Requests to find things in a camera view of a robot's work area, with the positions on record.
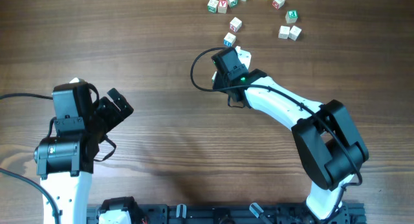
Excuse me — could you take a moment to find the green sided wooden block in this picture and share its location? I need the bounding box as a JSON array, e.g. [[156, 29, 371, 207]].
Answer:
[[212, 71, 217, 84]]

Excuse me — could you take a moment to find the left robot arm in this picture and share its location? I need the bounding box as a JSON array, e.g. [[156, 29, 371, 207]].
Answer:
[[34, 79, 133, 223]]

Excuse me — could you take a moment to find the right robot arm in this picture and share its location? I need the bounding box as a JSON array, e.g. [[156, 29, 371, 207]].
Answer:
[[212, 47, 369, 222]]

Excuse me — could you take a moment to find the blue sided wooden block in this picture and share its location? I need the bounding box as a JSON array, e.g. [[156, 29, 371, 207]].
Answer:
[[223, 32, 236, 47]]

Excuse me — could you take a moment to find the red sided tilted block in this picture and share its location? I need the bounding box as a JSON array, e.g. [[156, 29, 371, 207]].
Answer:
[[229, 17, 243, 32]]

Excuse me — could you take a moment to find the green letter wooden block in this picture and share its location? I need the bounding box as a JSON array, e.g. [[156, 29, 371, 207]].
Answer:
[[207, 0, 219, 13]]

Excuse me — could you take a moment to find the red V wooden block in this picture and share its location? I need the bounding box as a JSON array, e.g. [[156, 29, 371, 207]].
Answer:
[[217, 0, 228, 14]]

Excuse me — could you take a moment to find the plain tilted wooden block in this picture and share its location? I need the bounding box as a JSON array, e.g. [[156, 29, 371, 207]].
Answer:
[[289, 26, 301, 41]]

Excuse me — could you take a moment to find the green E wooden block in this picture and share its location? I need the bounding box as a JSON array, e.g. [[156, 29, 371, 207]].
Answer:
[[285, 10, 298, 24]]

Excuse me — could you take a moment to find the red sided wooden block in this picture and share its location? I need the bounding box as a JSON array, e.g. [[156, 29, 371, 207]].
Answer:
[[272, 0, 285, 10]]

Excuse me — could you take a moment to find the black right camera cable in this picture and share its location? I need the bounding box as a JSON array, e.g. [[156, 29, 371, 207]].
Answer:
[[190, 47, 363, 220]]

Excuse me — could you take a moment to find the black camera cable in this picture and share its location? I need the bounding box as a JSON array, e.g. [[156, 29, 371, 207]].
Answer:
[[190, 47, 363, 220], [0, 93, 61, 224]]

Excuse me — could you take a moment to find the black left camera cable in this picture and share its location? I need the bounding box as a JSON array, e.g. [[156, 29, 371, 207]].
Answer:
[[0, 93, 61, 224]]

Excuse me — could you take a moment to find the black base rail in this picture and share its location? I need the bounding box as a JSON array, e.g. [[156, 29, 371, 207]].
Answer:
[[86, 196, 366, 224]]

